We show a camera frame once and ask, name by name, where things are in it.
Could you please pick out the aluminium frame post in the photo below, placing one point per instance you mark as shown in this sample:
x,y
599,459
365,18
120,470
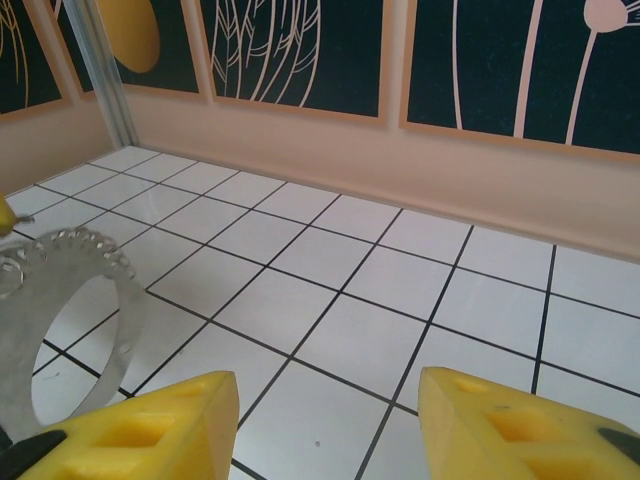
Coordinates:
x,y
100,75

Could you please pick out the dark panel with yellow oval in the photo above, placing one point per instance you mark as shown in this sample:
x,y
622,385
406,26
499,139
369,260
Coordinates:
x,y
175,50

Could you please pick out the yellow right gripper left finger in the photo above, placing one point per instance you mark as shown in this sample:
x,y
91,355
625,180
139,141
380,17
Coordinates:
x,y
150,440

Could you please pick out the dark panel with pink flowers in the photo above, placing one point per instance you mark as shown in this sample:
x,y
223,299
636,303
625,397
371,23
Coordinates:
x,y
500,65

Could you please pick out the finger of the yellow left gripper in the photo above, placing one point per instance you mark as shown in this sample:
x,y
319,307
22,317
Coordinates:
x,y
5,217

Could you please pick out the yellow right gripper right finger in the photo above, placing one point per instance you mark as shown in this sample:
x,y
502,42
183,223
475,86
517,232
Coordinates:
x,y
525,440

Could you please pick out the round metal keyring plate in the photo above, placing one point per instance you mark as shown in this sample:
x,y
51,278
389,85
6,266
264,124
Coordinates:
x,y
75,265

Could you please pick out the dark panel with feather leaves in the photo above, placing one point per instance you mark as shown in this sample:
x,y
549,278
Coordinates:
x,y
350,60

